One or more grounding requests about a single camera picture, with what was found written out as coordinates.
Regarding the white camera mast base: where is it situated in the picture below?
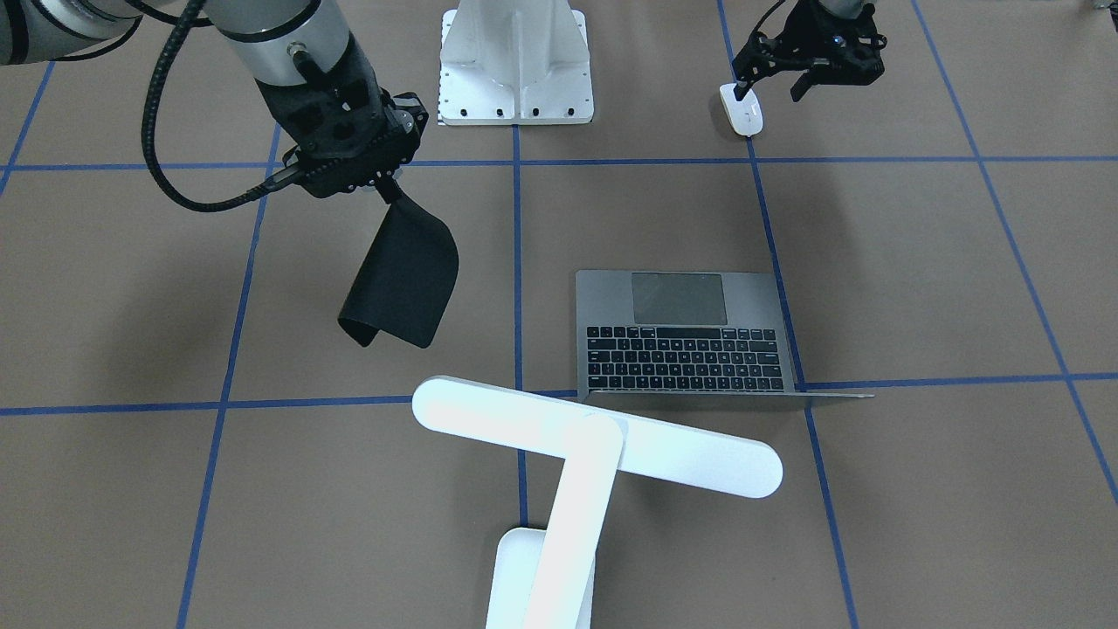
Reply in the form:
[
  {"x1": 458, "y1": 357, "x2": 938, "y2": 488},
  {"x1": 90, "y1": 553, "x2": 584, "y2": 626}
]
[{"x1": 437, "y1": 1, "x2": 595, "y2": 125}]

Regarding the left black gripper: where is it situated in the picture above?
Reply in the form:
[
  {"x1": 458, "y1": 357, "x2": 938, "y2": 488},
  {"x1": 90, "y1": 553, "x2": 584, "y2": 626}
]
[{"x1": 732, "y1": 1, "x2": 887, "y2": 103}]

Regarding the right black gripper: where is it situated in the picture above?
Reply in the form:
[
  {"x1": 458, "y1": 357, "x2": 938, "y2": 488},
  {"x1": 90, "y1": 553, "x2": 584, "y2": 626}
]
[{"x1": 260, "y1": 39, "x2": 430, "y2": 204}]

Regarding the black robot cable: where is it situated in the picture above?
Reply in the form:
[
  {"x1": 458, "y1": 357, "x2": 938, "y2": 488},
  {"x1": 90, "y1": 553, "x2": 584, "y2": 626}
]
[
  {"x1": 140, "y1": 0, "x2": 307, "y2": 215},
  {"x1": 738, "y1": 0, "x2": 792, "y2": 53}
]

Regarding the grey laptop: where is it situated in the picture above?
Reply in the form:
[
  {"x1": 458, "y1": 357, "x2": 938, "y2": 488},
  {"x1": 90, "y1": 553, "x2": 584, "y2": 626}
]
[{"x1": 575, "y1": 268, "x2": 855, "y2": 411}]

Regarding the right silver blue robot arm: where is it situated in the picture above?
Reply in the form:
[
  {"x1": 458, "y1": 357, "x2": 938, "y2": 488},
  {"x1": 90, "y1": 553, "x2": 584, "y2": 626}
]
[{"x1": 3, "y1": 1, "x2": 427, "y2": 212}]

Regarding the white computer mouse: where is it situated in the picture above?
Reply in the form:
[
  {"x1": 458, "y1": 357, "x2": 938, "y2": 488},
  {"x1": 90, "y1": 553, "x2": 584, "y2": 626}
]
[{"x1": 719, "y1": 83, "x2": 765, "y2": 139}]

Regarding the white desk lamp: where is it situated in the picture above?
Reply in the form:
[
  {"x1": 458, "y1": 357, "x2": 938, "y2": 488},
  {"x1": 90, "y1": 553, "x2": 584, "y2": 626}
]
[{"x1": 411, "y1": 377, "x2": 783, "y2": 628}]

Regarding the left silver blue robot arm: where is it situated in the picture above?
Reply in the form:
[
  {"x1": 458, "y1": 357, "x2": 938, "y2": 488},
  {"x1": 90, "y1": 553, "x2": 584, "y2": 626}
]
[{"x1": 732, "y1": 1, "x2": 887, "y2": 102}]

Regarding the black mouse pad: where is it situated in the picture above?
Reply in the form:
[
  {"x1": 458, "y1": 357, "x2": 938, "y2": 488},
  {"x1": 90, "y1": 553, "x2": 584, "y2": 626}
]
[{"x1": 338, "y1": 196, "x2": 459, "y2": 347}]

